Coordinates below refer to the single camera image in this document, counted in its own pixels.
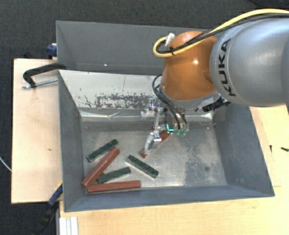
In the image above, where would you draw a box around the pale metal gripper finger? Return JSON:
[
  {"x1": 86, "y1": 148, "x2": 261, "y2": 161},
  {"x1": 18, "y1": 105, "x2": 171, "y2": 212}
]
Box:
[
  {"x1": 149, "y1": 131, "x2": 161, "y2": 150},
  {"x1": 144, "y1": 132, "x2": 155, "y2": 155}
]

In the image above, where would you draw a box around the red-brown block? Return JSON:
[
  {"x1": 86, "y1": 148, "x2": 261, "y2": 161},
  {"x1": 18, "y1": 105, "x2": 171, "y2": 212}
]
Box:
[
  {"x1": 140, "y1": 131, "x2": 171, "y2": 159},
  {"x1": 86, "y1": 180, "x2": 142, "y2": 194},
  {"x1": 81, "y1": 147, "x2": 121, "y2": 188}
]

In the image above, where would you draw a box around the dark green flat block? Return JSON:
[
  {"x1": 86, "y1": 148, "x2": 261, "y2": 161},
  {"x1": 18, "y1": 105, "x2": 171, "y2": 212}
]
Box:
[
  {"x1": 125, "y1": 154, "x2": 160, "y2": 179},
  {"x1": 86, "y1": 139, "x2": 119, "y2": 163},
  {"x1": 96, "y1": 166, "x2": 132, "y2": 184}
]

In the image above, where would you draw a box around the grey metal bin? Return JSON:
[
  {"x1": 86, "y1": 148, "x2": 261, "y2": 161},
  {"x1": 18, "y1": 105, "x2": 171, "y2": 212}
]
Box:
[{"x1": 55, "y1": 20, "x2": 275, "y2": 213}]

